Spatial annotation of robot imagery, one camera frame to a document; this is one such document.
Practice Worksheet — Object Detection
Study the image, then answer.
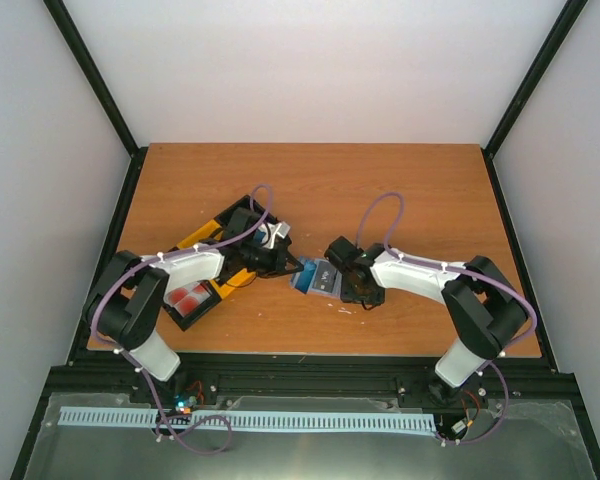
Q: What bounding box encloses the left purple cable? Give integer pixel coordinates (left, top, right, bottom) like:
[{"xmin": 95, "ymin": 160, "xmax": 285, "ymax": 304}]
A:
[{"xmin": 92, "ymin": 184, "xmax": 275, "ymax": 401}]

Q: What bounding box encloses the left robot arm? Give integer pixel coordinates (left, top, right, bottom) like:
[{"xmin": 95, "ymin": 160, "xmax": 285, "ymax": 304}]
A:
[{"xmin": 82, "ymin": 200, "xmax": 303, "ymax": 403}]

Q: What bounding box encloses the pink leather card holder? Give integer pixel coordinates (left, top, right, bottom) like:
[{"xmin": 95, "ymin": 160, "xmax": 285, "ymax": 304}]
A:
[{"xmin": 290, "ymin": 257, "xmax": 342, "ymax": 299}]

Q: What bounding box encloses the right black frame post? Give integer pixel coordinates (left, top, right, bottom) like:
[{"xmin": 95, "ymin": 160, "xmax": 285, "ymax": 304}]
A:
[{"xmin": 482, "ymin": 0, "xmax": 590, "ymax": 156}]

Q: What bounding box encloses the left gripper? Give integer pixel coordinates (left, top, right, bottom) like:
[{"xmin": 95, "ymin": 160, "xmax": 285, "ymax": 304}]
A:
[{"xmin": 242, "ymin": 243, "xmax": 304, "ymax": 279}]

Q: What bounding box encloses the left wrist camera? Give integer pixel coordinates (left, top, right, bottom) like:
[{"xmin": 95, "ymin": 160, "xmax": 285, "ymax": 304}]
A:
[{"xmin": 258, "ymin": 221, "xmax": 291, "ymax": 250}]

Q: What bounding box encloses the left black frame post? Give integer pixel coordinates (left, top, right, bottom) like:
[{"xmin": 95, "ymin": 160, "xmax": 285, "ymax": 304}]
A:
[{"xmin": 43, "ymin": 0, "xmax": 150, "ymax": 161}]

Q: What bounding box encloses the red and white card stack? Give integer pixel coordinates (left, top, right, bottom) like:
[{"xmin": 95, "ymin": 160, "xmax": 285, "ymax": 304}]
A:
[{"xmin": 166, "ymin": 282, "xmax": 211, "ymax": 317}]

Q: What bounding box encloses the blue card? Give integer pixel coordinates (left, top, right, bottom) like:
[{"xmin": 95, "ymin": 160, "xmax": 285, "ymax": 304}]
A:
[{"xmin": 290, "ymin": 258, "xmax": 317, "ymax": 294}]

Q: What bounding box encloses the black aluminium rail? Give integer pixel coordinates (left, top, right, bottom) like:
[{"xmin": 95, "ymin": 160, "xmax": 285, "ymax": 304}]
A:
[{"xmin": 39, "ymin": 352, "xmax": 584, "ymax": 413}]

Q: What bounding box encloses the light blue cable duct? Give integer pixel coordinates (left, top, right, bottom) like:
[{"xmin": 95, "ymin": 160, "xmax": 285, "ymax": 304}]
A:
[{"xmin": 57, "ymin": 406, "xmax": 436, "ymax": 436}]

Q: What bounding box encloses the three-compartment card bin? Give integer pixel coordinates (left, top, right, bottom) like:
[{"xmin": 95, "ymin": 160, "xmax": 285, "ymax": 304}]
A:
[{"xmin": 163, "ymin": 195, "xmax": 292, "ymax": 331}]

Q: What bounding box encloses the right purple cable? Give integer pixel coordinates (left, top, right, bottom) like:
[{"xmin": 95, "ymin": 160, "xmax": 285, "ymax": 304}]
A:
[{"xmin": 354, "ymin": 192, "xmax": 537, "ymax": 376}]

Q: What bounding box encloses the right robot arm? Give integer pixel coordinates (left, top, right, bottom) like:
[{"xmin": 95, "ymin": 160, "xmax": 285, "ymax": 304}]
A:
[{"xmin": 325, "ymin": 236, "xmax": 537, "ymax": 390}]

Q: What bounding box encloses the black frame post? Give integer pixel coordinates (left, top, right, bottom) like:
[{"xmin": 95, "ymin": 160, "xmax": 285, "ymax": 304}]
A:
[
  {"xmin": 43, "ymin": 0, "xmax": 150, "ymax": 161},
  {"xmin": 482, "ymin": 0, "xmax": 590, "ymax": 156}
]

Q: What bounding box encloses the purple cable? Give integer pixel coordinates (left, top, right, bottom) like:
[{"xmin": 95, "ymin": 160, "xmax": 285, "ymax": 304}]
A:
[
  {"xmin": 354, "ymin": 192, "xmax": 537, "ymax": 376},
  {"xmin": 92, "ymin": 184, "xmax": 275, "ymax": 401}
]

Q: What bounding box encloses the black VIP card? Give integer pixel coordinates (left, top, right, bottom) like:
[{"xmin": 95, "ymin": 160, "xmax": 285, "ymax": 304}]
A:
[{"xmin": 312, "ymin": 260, "xmax": 342, "ymax": 298}]

